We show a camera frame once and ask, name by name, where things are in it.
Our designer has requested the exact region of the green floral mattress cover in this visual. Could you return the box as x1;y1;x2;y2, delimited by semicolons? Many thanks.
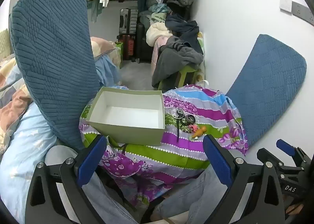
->
195;31;206;84

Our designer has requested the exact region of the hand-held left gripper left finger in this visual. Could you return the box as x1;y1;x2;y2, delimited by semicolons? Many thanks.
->
25;134;108;224

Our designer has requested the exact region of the navy jacket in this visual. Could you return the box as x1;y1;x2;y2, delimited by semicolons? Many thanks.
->
165;14;200;54

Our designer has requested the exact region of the green cardboard box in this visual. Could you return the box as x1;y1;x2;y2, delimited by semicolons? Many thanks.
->
86;86;166;146

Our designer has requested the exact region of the silver ring keychain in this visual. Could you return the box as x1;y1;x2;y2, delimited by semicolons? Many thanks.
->
170;107;184;119

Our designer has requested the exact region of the black suitcase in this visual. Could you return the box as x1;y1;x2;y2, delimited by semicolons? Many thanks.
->
136;23;153;63

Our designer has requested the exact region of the green plastic stool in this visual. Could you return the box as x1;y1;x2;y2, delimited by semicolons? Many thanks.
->
158;65;199;90

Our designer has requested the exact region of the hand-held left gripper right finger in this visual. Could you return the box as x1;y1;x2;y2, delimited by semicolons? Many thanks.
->
203;134;286;224

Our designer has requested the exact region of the green shopping bag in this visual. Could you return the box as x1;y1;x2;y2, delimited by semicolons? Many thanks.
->
116;42;124;68

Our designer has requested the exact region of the grey wall socket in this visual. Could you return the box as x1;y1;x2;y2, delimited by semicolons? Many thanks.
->
292;2;314;24

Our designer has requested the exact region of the cream fleece blanket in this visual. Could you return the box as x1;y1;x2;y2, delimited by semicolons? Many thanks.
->
146;22;172;48

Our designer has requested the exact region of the grey hoodie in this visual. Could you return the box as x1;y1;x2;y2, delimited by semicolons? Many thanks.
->
152;36;204;89

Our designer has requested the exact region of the person's left leg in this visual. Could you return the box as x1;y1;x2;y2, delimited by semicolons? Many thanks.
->
82;172;138;224

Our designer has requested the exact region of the blue quilted chair back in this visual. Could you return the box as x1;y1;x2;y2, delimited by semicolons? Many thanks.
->
225;34;308;157
8;0;102;151

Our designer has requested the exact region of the person's leg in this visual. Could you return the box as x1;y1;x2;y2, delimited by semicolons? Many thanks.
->
82;172;138;224
151;171;221;224

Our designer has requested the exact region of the grey suitcase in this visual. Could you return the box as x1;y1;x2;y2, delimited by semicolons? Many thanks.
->
119;8;138;35

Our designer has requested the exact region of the light blue blanket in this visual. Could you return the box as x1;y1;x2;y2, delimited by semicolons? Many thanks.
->
0;102;59;224

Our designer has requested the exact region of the white wall switch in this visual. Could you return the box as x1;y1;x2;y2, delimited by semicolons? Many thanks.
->
280;0;292;13

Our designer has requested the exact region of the pink pillow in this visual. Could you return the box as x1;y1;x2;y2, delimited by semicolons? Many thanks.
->
91;37;117;56

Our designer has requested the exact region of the light blue cloth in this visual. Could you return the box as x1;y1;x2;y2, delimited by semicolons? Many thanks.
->
94;54;122;87

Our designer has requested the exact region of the orange carrot charm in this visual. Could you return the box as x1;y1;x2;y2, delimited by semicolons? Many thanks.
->
191;127;207;140

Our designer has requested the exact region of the striped floral cloth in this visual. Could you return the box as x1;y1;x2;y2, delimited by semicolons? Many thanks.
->
78;84;249;202

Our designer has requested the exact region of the red suitcase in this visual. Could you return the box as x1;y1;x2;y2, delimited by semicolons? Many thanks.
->
122;35;136;61

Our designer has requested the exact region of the patchwork quilt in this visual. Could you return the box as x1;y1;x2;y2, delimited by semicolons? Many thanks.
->
0;54;32;156

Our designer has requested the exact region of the person's right leg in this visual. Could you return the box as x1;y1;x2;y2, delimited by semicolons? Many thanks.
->
151;171;221;224

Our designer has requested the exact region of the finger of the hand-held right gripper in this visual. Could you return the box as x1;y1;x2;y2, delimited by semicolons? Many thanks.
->
257;148;305;173
276;139;311;167

